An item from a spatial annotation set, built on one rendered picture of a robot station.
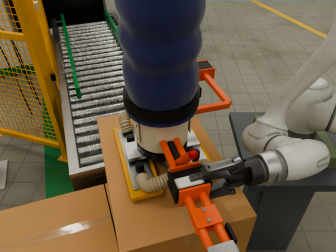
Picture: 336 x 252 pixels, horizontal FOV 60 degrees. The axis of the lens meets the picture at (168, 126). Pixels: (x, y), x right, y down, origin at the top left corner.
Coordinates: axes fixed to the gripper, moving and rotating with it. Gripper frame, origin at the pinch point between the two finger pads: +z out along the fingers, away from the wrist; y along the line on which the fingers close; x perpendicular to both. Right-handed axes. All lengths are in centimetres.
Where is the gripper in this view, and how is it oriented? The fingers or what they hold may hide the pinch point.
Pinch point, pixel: (188, 187)
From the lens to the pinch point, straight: 75.9
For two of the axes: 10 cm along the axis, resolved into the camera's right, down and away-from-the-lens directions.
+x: -3.0, -6.0, 7.4
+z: -9.5, 1.9, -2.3
